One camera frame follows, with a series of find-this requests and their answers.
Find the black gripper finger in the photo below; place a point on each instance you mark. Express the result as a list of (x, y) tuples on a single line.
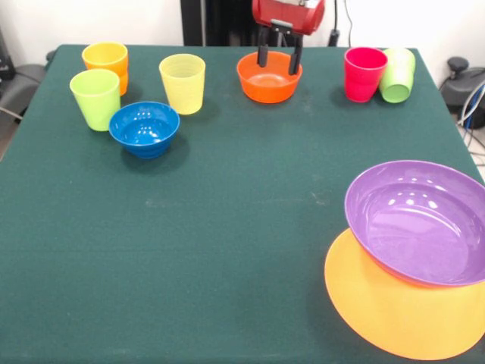
[(262, 49), (295, 57)]

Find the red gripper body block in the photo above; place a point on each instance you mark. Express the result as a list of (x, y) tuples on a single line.
[(291, 15)]

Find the small orange-red bowl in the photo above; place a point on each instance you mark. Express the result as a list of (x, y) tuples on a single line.
[(269, 89)]

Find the red cup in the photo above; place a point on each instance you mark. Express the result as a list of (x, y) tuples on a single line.
[(360, 79)]

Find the yellow cup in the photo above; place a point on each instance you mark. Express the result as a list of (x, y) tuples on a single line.
[(183, 95)]

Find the purple bowl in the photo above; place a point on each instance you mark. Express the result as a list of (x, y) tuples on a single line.
[(417, 235)]

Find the large orange bowl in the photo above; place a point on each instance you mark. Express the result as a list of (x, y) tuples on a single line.
[(379, 311)]

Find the orange cup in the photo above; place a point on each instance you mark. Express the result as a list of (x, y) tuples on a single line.
[(110, 60), (124, 85)]

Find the blue bowl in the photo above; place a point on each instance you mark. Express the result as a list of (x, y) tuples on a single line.
[(144, 140)]

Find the black office chair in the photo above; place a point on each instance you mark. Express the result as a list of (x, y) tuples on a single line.
[(462, 87), (22, 79)]

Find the light green cup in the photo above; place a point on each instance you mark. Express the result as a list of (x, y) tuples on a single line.
[(96, 106)]

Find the dark green tablecloth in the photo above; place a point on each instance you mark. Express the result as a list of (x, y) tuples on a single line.
[(189, 265)]

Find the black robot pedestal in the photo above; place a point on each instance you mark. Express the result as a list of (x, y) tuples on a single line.
[(227, 22)]

